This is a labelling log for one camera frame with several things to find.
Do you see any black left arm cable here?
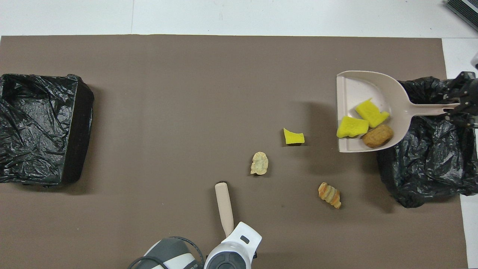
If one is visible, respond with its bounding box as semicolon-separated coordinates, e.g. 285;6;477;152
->
128;236;205;269

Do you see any black bag-lined bin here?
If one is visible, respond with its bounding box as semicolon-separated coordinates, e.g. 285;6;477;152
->
0;74;94;186
375;77;478;208

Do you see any small yellow sponge wedge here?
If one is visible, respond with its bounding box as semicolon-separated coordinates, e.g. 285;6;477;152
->
283;128;305;145

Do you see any yellow sponge with green pad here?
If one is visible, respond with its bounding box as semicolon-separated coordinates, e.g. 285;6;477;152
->
355;98;390;129

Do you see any brown paper table mat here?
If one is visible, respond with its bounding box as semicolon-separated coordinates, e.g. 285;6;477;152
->
0;35;469;269

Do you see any striped croissant bread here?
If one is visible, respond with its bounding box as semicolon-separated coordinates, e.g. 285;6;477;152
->
318;182;342;209

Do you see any pale chip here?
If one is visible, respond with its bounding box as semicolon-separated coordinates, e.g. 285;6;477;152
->
250;151;269;176

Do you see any beige hand brush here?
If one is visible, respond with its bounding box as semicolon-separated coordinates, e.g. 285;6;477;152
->
215;182;235;238

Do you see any brown bread roll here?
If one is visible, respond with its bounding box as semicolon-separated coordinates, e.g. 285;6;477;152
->
362;124;394;149

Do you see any black ribbed object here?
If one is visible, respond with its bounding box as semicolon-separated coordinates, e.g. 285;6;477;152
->
444;0;478;32

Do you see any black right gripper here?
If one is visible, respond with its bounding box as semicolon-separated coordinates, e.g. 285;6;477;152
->
445;72;478;129

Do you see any yellow sponge piece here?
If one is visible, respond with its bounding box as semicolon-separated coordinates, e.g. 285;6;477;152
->
336;116;370;139

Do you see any beige plastic dustpan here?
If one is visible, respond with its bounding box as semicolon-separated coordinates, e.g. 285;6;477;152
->
336;71;460;153

